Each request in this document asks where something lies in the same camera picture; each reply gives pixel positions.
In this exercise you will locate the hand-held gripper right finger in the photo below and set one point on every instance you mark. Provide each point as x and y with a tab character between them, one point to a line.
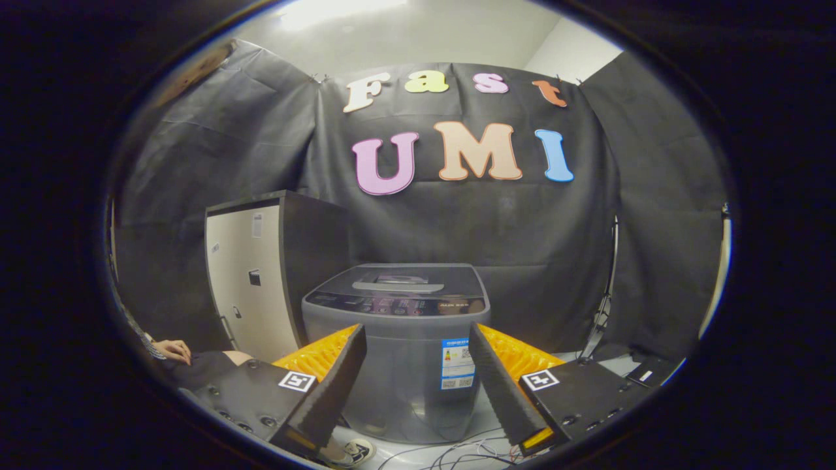
503	391

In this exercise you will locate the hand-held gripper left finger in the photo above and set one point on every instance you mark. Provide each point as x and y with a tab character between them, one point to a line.
326	391

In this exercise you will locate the grey washing machine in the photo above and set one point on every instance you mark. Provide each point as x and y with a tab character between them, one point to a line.
405	385

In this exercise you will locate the black and white shoe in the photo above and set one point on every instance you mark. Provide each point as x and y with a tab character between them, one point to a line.
353	452

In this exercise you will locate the person's leg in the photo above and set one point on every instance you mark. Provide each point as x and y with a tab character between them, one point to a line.
206	369

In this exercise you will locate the black tripod stand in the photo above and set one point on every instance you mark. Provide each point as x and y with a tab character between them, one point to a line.
599	313

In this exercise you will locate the beige cabinet with dark sides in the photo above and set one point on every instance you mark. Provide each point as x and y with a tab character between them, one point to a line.
251	287

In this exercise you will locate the small black box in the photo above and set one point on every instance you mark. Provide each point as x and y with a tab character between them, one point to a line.
653	372

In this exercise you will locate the black backdrop cloth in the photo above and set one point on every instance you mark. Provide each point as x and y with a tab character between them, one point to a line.
522	228

